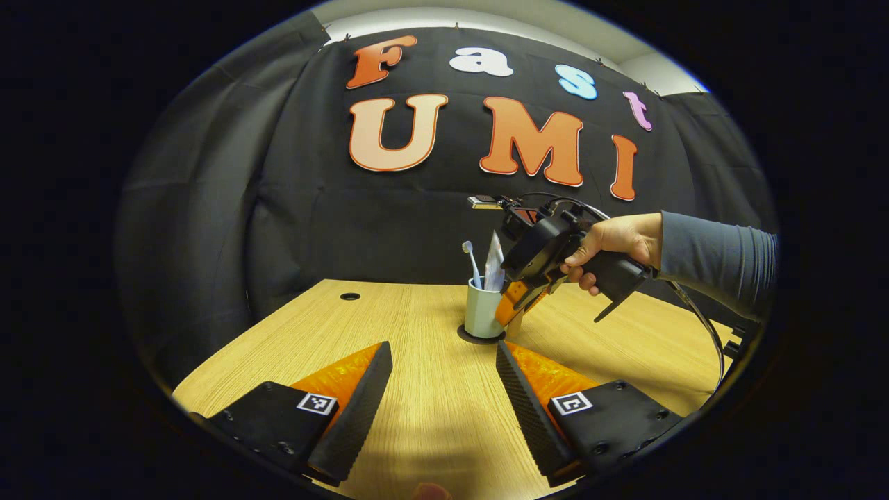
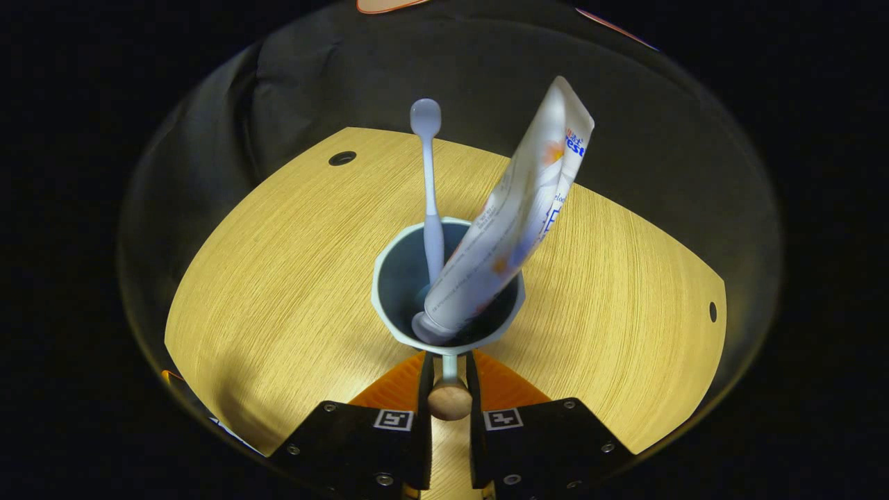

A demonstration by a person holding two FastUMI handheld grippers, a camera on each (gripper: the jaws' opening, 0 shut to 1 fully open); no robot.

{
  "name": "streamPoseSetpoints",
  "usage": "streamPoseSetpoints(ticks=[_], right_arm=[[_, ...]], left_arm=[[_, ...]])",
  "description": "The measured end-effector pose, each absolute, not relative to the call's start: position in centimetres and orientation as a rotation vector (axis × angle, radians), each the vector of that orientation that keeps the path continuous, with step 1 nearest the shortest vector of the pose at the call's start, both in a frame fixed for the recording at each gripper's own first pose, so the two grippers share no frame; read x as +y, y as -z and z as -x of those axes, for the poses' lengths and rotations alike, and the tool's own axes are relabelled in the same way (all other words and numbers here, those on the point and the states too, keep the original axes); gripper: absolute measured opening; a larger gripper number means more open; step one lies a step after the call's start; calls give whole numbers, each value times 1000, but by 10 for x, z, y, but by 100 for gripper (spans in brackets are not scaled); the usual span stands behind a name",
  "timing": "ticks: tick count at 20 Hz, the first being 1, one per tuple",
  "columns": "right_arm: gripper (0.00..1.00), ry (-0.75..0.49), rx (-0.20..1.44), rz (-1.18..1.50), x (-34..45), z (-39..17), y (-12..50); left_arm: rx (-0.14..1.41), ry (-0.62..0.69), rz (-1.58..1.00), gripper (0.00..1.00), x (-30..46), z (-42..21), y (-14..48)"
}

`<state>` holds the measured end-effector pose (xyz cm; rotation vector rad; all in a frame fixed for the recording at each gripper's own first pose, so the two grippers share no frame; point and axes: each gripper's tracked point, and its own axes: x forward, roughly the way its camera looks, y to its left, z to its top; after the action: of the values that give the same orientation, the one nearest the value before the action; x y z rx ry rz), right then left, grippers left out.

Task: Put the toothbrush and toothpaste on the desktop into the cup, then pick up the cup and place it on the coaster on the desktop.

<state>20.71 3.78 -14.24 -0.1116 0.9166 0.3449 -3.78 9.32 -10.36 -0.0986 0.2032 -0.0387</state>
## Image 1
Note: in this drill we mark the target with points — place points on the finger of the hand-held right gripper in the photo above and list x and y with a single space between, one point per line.
538 295
510 302

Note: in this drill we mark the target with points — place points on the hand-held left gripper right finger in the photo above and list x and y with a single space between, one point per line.
531 417

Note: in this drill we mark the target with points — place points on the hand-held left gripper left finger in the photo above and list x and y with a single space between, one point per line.
354 417

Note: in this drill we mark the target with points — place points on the light blue cup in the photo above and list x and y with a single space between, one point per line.
480 312

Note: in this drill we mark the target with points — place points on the white toothpaste tube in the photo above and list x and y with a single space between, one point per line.
494 267

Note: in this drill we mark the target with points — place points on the brown round coaster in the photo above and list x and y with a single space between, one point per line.
479 339

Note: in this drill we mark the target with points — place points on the white toothbrush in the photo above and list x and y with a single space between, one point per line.
472 260

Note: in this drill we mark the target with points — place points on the wooden desktop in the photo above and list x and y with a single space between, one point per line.
430 389

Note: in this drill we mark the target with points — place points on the black backdrop cloth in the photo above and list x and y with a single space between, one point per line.
389 222

